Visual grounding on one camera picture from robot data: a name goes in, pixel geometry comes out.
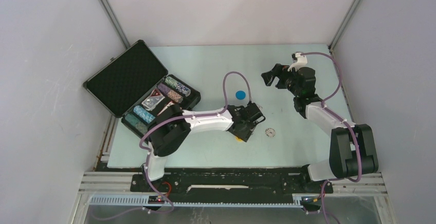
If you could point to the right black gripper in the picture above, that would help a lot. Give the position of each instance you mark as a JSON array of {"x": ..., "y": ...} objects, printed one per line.
[{"x": 278, "y": 70}]

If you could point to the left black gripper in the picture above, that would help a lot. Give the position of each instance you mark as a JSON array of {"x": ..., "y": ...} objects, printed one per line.
[{"x": 244, "y": 135}]

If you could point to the red playing card deck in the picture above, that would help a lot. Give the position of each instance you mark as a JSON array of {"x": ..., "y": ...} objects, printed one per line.
[{"x": 166, "y": 106}]

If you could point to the all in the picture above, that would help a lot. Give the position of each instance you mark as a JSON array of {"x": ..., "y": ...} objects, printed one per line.
[{"x": 156, "y": 96}]

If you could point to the clear round dealer button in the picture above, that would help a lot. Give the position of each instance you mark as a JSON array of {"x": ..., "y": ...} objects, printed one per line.
[{"x": 147, "y": 105}]

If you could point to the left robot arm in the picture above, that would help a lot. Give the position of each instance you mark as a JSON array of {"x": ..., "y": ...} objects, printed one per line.
[{"x": 169, "y": 130}]

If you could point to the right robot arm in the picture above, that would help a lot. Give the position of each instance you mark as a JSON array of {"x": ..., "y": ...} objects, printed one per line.
[{"x": 352, "y": 151}]

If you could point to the black poker set case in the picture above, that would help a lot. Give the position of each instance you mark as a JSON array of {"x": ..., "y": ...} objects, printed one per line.
[{"x": 129, "y": 78}]

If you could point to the blue round chip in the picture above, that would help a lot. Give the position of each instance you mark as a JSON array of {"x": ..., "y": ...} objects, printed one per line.
[{"x": 240, "y": 95}]

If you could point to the white poker chip right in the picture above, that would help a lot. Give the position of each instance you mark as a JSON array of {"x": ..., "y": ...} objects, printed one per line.
[{"x": 270, "y": 132}]

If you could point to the green and blue chip stack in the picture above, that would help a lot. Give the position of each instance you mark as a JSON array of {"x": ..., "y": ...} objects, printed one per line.
[{"x": 179, "y": 86}]

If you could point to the purple and orange chip stack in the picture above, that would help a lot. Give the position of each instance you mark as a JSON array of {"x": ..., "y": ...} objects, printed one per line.
[{"x": 170, "y": 93}]

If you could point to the blue playing card deck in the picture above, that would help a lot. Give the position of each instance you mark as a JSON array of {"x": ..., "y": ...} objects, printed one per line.
[{"x": 149, "y": 95}]

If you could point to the light blue chip stack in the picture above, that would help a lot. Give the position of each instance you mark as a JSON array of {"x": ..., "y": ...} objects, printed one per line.
[{"x": 143, "y": 114}]

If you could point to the teal green chip stack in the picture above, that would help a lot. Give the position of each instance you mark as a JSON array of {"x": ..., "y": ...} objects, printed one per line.
[{"x": 136, "y": 124}]

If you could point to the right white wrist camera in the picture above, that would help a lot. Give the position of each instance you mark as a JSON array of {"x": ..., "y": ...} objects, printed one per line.
[{"x": 299, "y": 60}]

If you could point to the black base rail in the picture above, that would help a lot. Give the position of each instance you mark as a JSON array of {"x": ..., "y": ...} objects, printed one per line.
[{"x": 232, "y": 185}]

